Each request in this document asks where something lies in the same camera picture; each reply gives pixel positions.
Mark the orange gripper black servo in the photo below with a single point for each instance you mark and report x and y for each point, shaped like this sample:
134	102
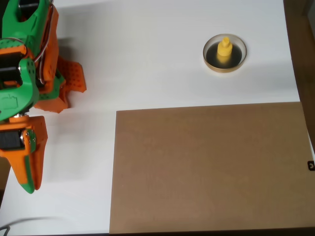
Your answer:
24	128

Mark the small yellow plastic piece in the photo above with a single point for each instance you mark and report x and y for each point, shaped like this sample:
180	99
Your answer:
224	50

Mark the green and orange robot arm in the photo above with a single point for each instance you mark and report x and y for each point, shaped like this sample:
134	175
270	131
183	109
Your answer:
14	98

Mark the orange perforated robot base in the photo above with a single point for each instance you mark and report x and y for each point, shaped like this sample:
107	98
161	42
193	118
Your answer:
73	76

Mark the round gold metal tray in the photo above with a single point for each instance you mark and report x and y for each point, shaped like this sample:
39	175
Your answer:
211	64

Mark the white sheet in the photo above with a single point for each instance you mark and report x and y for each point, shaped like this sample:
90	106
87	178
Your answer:
147	49

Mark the brown fibreboard panel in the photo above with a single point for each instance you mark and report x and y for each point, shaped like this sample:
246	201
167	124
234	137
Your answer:
221	172

